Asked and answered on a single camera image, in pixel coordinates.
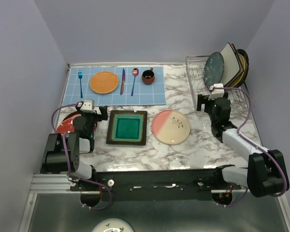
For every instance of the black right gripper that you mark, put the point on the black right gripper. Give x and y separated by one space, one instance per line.
203 99

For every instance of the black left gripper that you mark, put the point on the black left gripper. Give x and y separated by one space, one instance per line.
99 118

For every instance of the black teal square plate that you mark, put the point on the black teal square plate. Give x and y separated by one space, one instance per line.
127 128

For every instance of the dark teal round plate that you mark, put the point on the dark teal round plate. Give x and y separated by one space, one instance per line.
213 69

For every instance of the red rimmed round plate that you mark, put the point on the red rimmed round plate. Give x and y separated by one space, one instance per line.
71 116

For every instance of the white red rimmed plate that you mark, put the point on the white red rimmed plate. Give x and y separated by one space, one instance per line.
66 126

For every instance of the beige floral round plate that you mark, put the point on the beige floral round plate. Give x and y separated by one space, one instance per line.
171 127

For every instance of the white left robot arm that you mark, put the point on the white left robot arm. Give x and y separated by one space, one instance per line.
62 150

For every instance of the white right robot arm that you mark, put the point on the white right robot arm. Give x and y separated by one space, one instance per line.
266 172

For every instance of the woven wicker round trivet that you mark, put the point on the woven wicker round trivet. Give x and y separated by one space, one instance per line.
104 82

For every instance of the iridescent knife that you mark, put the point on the iridescent knife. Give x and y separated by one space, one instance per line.
122 81

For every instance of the blue grid placemat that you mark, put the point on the blue grid placemat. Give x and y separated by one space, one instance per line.
153 94

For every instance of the blue fork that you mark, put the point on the blue fork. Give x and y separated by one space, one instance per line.
80 75

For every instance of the white square plate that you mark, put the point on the white square plate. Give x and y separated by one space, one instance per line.
231 65

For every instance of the cream square dark-rimmed plate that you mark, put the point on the cream square dark-rimmed plate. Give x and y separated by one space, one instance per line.
236 54

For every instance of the iridescent spoon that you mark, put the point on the iridescent spoon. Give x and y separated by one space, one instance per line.
135 73

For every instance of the orange black mug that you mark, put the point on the orange black mug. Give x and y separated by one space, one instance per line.
148 76

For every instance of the yellow round plate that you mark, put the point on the yellow round plate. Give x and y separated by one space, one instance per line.
236 81

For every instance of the dark olive round plate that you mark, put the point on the dark olive round plate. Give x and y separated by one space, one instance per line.
245 55

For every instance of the white floral plate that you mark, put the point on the white floral plate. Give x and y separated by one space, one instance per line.
113 225

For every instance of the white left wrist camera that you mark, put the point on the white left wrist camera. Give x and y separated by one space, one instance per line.
87 106

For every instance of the wire dish rack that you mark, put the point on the wire dish rack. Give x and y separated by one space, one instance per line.
195 68

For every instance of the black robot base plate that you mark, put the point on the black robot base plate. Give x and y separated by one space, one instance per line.
186 184

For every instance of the aluminium frame rail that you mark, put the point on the aluminium frame rail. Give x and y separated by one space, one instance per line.
58 183

